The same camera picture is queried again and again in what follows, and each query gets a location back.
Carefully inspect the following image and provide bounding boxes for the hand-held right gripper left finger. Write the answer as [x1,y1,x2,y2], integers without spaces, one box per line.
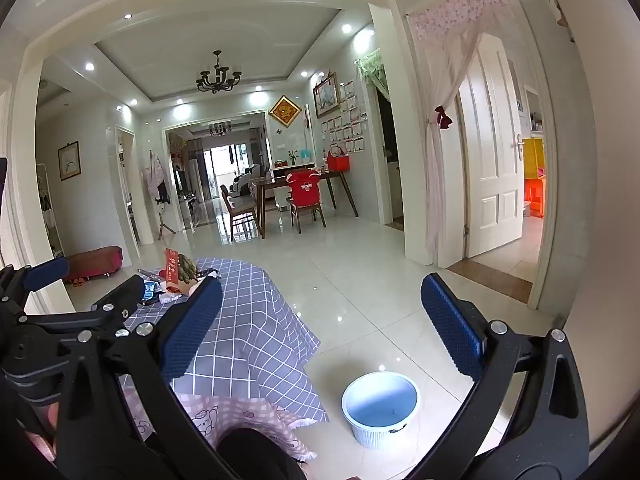
[52,276,224,480]

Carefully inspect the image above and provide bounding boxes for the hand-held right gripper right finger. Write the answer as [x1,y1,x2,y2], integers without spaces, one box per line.
[415,273,590,480]

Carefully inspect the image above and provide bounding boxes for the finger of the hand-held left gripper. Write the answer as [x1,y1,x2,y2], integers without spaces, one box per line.
[20,275,146,335]
[0,256,71,307]

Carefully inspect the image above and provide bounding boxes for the red paper packet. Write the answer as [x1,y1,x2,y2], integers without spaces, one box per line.
[162,248,188,293]

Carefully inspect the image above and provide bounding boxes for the white ribbed plastic bin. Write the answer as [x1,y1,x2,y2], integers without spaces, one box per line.
[341,371,422,450]

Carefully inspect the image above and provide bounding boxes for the dark red upholstered bench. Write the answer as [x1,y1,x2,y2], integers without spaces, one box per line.
[62,246,124,283]

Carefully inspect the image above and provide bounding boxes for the white metal clothes rack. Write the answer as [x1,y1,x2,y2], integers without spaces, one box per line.
[35,162,66,261]

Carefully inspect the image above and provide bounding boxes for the grey checked tablecloth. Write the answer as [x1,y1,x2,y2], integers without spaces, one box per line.
[117,258,331,423]

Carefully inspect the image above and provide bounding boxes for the pink cartoon print blanket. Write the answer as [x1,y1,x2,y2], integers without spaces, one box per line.
[120,385,318,463]

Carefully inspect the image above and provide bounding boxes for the framed ink painting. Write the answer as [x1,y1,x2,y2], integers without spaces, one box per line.
[57,141,81,182]

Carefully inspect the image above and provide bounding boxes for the wooden coat rack with clothes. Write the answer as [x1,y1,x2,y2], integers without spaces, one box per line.
[142,152,176,241]

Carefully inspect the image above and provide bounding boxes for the wooden dining chair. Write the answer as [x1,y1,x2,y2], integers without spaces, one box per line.
[220,184,258,236]
[286,170,328,233]

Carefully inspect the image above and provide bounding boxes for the grey sofa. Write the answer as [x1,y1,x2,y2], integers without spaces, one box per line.
[227,164,266,196]

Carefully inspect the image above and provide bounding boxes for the dark wooden dining table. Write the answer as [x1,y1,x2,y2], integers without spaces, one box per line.
[250,169,360,240]

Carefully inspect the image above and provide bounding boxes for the white panelled door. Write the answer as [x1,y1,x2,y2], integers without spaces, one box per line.
[457,32,523,261]

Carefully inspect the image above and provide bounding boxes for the red chair cover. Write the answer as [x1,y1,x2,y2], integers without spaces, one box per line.
[286,170,321,208]

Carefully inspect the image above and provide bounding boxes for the red basket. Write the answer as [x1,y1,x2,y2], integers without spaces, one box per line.
[326,144,351,172]

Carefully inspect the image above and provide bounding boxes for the black chandelier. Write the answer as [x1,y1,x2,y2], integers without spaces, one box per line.
[195,50,242,95]

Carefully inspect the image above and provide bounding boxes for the framed landscape picture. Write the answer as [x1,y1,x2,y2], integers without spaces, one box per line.
[312,71,342,119]

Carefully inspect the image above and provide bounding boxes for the recessed ceiling spotlights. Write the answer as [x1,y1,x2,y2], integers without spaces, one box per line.
[85,12,353,113]

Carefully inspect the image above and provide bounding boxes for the green curtain valance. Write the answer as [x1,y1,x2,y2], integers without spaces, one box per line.
[356,50,391,98]

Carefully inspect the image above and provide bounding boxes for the pink floral door curtain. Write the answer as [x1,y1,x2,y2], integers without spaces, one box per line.
[406,0,516,268]

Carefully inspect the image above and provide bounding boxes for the wall of award certificates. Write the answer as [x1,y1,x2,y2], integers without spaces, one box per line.
[320,80,368,153]

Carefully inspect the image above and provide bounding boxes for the red diamond wall decoration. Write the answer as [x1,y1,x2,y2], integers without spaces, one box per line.
[268,94,302,127]

